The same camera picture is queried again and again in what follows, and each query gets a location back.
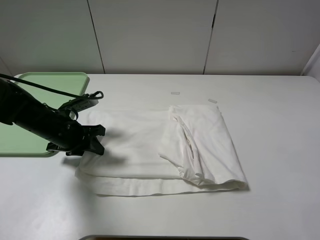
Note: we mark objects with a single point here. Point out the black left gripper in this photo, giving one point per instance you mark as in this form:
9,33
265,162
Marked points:
69,136

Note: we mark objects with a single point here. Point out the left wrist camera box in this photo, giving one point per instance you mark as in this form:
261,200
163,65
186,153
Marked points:
78,104

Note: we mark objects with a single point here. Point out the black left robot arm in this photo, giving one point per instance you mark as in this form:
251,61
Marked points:
19,107

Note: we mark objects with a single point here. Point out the light green plastic tray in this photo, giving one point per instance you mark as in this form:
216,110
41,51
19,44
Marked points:
18,142

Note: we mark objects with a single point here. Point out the white short sleeve shirt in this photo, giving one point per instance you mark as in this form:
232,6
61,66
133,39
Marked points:
184,149

